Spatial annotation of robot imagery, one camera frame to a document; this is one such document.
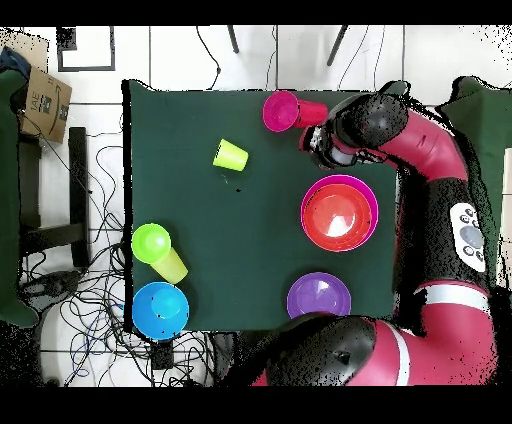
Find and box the large magenta bowl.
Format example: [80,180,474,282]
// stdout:
[300,173,380,253]

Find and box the purple bowl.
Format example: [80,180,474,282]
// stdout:
[286,271,353,320]

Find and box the tangle of black cables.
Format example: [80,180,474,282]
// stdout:
[17,131,209,387]

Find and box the black robot column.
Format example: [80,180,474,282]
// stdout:
[211,330,281,387]

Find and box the dark green tablecloth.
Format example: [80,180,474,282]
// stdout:
[121,78,411,334]

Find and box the dark grey pedestal leg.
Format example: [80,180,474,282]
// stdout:
[17,269,83,305]

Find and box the large orange bowl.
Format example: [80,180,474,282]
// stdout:
[302,183,374,252]

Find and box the black square floor frame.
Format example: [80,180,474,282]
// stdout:
[56,25,116,73]

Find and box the small green bowl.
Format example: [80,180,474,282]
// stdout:
[130,222,173,266]

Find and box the green cloth side table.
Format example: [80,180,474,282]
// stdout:
[0,69,41,329]
[437,76,512,277]

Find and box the blue bowl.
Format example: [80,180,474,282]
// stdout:
[131,281,190,342]

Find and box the yellow cup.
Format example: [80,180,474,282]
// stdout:
[150,246,190,286]

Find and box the black power strip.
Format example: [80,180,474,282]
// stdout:
[149,339,175,371]

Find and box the black cable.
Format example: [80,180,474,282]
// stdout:
[195,25,222,91]

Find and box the small crimson pink bowl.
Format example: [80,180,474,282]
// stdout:
[262,90,301,134]

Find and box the black chair frame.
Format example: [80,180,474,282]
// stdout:
[17,126,91,270]

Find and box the cardboard box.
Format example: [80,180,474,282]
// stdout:
[17,66,73,144]

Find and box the white box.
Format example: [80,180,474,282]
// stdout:
[499,146,512,289]

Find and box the blue object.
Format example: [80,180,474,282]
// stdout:
[0,45,32,79]

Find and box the lime green cup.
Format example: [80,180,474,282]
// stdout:
[212,138,250,173]

